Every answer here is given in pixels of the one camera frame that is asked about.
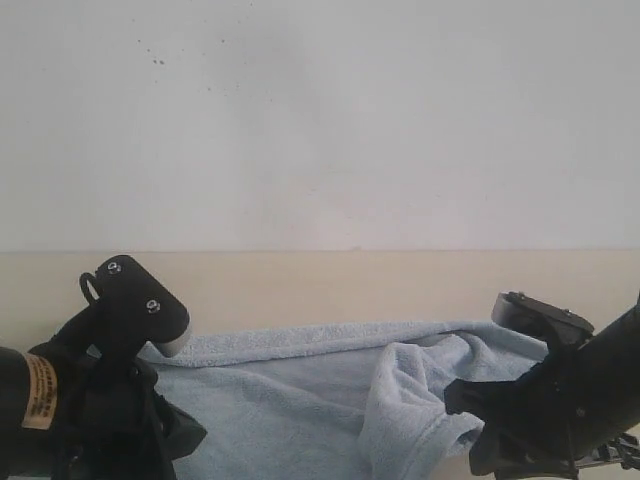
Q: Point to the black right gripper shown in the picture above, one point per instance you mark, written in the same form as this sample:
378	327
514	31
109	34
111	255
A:
574	408

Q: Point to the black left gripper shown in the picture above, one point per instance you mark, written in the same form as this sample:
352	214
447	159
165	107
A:
88	408

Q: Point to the light blue terry towel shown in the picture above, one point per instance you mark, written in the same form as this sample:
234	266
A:
342	401

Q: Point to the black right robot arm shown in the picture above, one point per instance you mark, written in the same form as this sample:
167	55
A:
571	411

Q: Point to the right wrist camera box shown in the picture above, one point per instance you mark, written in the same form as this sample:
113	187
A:
558	328

